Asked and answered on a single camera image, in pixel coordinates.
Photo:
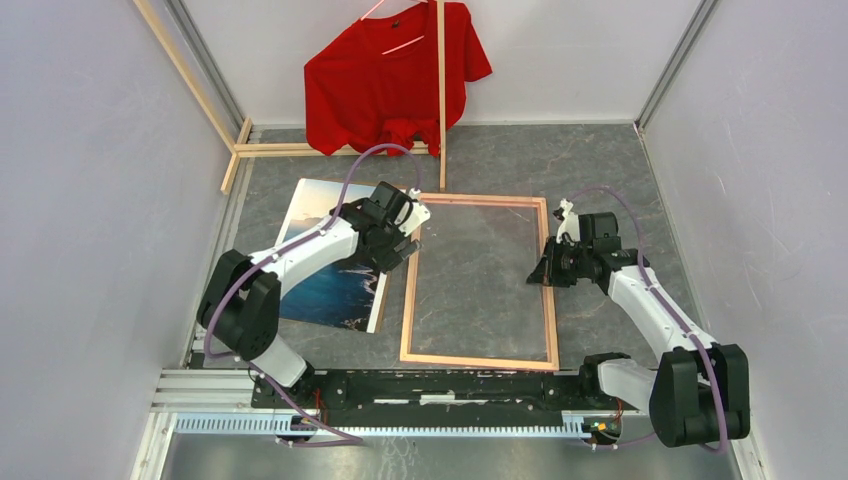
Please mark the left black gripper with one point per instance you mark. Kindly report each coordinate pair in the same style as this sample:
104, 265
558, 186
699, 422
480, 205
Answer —
388, 258

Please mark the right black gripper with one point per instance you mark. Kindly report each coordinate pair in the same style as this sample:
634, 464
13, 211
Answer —
545, 272

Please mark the landscape photo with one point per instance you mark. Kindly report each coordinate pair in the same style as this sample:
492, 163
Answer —
348, 294

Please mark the pink wooden picture frame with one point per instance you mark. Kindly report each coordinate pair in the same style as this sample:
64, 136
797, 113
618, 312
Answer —
551, 363

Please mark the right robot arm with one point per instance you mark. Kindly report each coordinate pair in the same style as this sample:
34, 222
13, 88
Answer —
699, 392

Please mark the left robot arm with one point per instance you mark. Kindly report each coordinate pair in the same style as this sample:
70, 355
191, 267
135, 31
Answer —
240, 304

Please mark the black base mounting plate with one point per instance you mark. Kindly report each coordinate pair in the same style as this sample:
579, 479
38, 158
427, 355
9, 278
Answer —
449, 398

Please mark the red t-shirt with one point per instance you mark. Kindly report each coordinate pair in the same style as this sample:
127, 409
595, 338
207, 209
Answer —
356, 97

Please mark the wooden clothes rack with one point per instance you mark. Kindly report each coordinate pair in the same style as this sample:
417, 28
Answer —
238, 146

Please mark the pink clothes hanger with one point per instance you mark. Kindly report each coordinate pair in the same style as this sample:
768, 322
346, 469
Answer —
396, 32

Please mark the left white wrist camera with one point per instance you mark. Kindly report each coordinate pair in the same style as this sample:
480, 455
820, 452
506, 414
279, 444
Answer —
413, 213

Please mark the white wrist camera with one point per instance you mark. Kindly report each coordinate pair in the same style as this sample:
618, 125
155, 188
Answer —
568, 230
413, 213

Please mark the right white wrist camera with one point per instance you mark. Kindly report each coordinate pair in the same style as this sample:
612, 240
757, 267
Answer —
568, 230

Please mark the white slotted cable duct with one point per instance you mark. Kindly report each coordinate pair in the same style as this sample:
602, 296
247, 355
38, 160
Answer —
293, 425

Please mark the aluminium rail frame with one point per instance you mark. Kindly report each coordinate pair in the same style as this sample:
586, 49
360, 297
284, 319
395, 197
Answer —
238, 391

